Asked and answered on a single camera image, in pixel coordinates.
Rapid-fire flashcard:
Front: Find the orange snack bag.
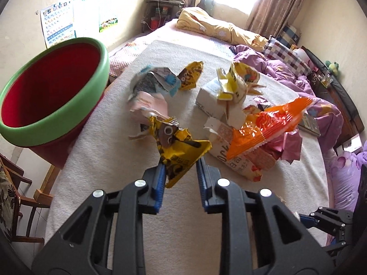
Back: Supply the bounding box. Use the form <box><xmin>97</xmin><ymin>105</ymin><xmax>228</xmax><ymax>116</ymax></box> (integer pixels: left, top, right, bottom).
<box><xmin>226</xmin><ymin>97</ymin><xmax>314</xmax><ymax>161</ymax></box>

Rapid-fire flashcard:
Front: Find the blue checked pillow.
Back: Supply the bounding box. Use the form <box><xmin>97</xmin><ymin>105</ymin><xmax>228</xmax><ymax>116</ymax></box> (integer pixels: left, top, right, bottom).
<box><xmin>279</xmin><ymin>24</ymin><xmax>301</xmax><ymax>46</ymax></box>

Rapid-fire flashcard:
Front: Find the yellow snack wrapper with eyes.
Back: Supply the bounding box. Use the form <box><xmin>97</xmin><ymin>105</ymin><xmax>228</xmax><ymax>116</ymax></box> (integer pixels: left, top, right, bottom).
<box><xmin>147</xmin><ymin>115</ymin><xmax>213</xmax><ymax>189</ymax></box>

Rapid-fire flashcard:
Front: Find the green plush toy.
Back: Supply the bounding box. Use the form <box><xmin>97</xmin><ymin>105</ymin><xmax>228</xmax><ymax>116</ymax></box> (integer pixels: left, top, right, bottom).
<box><xmin>325</xmin><ymin>60</ymin><xmax>339</xmax><ymax>76</ymax></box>

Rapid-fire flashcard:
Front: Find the dark wooden headboard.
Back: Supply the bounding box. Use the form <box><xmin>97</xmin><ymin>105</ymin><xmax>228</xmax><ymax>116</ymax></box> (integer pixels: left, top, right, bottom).
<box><xmin>298</xmin><ymin>46</ymin><xmax>364</xmax><ymax>155</ymax></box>

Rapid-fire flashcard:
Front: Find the wooden chair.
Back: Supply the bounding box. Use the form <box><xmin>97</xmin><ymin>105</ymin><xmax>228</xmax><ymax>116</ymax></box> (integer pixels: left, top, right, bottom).
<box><xmin>0</xmin><ymin>152</ymin><xmax>55</xmax><ymax>244</ymax></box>

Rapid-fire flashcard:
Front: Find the dark desk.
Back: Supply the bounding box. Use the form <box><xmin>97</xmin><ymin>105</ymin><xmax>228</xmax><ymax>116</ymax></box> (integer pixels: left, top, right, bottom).
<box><xmin>143</xmin><ymin>0</ymin><xmax>185</xmax><ymax>32</ymax></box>

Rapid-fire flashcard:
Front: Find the magenta foil wrapper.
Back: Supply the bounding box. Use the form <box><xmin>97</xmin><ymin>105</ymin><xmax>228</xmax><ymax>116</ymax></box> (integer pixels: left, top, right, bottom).
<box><xmin>267</xmin><ymin>130</ymin><xmax>303</xmax><ymax>165</ymax></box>

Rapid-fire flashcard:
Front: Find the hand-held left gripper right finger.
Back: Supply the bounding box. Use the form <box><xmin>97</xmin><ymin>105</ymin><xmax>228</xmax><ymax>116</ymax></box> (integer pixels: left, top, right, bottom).
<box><xmin>196</xmin><ymin>159</ymin><xmax>336</xmax><ymax>275</ymax></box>

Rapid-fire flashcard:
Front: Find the torn yellow snack bag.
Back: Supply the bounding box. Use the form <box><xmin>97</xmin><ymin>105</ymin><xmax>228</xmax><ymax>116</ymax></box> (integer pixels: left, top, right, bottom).
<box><xmin>216</xmin><ymin>62</ymin><xmax>266</xmax><ymax>128</ymax></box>

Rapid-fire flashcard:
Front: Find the pink bedspread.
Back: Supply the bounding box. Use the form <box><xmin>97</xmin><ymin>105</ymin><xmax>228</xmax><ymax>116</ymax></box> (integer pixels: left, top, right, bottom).
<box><xmin>107</xmin><ymin>19</ymin><xmax>238</xmax><ymax>78</ymax></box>

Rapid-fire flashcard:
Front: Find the red bin with green rim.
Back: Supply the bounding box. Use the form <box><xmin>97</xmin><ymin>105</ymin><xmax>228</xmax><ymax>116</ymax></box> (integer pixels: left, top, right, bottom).
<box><xmin>0</xmin><ymin>37</ymin><xmax>110</xmax><ymax>170</ymax></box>

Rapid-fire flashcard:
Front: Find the plaid pillow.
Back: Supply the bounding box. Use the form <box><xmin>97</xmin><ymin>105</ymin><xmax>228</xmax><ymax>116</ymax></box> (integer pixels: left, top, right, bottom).
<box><xmin>262</xmin><ymin>36</ymin><xmax>313</xmax><ymax>76</ymax></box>

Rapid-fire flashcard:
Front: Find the dark teal cushion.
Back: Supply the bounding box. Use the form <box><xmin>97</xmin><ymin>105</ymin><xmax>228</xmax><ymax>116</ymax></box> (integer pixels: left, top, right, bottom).
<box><xmin>198</xmin><ymin>0</ymin><xmax>216</xmax><ymax>16</ymax></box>

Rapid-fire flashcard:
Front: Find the green bordered wall poster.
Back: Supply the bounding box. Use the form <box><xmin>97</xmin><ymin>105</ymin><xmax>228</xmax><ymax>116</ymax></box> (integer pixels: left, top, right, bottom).
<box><xmin>97</xmin><ymin>14</ymin><xmax>119</xmax><ymax>33</ymax></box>

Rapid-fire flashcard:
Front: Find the yellow quilt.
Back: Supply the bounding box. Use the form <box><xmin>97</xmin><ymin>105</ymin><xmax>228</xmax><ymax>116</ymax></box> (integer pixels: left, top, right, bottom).
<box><xmin>176</xmin><ymin>6</ymin><xmax>268</xmax><ymax>52</ymax></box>

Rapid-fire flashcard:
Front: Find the small yellow wrapper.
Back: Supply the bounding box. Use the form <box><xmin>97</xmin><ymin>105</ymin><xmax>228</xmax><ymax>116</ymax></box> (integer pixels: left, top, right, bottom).
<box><xmin>177</xmin><ymin>61</ymin><xmax>205</xmax><ymax>90</ymax></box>

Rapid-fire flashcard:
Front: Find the white and pink snack bag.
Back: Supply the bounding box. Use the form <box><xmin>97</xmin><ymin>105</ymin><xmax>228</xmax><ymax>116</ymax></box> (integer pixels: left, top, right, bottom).
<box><xmin>203</xmin><ymin>117</ymin><xmax>276</xmax><ymax>183</ymax></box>

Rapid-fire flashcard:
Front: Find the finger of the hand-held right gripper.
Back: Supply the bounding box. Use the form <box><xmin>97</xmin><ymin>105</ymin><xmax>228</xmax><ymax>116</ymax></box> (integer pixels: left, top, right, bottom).
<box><xmin>298</xmin><ymin>206</ymin><xmax>354</xmax><ymax>230</ymax></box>
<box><xmin>325</xmin><ymin>229</ymin><xmax>352</xmax><ymax>254</ymax></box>

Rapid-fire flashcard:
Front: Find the white milk carton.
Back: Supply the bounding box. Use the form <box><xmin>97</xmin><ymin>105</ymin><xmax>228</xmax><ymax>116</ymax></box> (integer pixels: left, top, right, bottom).
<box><xmin>195</xmin><ymin>79</ymin><xmax>230</xmax><ymax>119</ymax></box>

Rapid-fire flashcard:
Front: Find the white and pink wall poster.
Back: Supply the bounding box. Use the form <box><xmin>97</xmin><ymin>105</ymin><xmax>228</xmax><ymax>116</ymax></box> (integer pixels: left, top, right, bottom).
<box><xmin>72</xmin><ymin>0</ymin><xmax>99</xmax><ymax>39</ymax></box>

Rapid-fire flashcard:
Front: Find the purple floral quilt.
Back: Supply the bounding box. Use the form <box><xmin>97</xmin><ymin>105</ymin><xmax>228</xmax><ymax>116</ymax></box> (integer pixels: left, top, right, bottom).
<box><xmin>229</xmin><ymin>44</ymin><xmax>367</xmax><ymax>217</ymax></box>

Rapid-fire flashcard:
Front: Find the pink wrapper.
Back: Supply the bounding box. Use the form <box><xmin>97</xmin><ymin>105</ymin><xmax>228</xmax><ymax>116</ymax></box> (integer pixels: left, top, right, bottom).
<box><xmin>128</xmin><ymin>91</ymin><xmax>170</xmax><ymax>141</ymax></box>

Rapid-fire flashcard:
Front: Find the blue bordered wall poster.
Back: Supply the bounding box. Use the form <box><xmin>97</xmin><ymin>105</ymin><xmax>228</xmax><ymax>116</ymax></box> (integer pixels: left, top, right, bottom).
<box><xmin>40</xmin><ymin>1</ymin><xmax>76</xmax><ymax>49</ymax></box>

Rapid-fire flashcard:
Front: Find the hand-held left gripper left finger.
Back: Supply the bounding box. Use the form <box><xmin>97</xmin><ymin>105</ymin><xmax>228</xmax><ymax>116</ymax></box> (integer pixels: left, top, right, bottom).
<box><xmin>31</xmin><ymin>165</ymin><xmax>167</xmax><ymax>275</ymax></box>

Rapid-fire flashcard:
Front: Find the brown patterned curtain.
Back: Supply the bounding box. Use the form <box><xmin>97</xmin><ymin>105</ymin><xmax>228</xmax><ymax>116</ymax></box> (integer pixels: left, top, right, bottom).
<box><xmin>245</xmin><ymin>0</ymin><xmax>313</xmax><ymax>35</ymax></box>

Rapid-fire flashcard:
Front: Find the book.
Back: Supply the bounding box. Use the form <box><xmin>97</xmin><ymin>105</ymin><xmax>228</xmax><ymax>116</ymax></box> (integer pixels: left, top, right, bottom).
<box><xmin>298</xmin><ymin>112</ymin><xmax>321</xmax><ymax>136</ymax></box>

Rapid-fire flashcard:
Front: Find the blue and silver wrapper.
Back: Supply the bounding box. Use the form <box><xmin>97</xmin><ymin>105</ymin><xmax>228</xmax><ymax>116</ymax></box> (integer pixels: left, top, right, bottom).
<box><xmin>129</xmin><ymin>65</ymin><xmax>182</xmax><ymax>101</ymax></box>

